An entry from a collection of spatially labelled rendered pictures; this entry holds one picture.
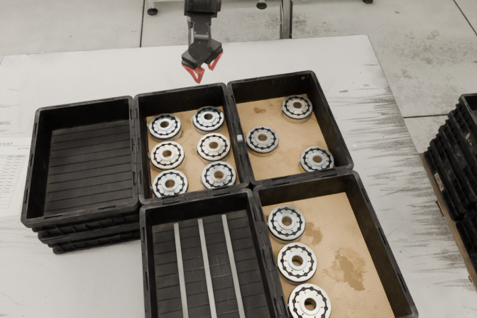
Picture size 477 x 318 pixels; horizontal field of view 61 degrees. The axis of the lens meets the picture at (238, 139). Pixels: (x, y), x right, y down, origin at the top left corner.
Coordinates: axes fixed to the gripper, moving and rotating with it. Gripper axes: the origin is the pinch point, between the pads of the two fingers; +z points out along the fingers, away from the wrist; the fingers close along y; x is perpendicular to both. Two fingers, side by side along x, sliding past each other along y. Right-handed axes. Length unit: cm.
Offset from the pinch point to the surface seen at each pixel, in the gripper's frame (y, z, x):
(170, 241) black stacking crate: -38.5, 23.7, -15.1
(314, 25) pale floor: 168, 106, 37
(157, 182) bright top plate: -27.3, 20.4, -1.6
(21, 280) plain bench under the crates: -69, 36, 18
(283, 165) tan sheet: 0.0, 23.7, -28.3
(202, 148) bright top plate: -10.6, 20.2, -5.4
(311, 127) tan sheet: 18.1, 23.7, -28.3
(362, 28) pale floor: 184, 106, 6
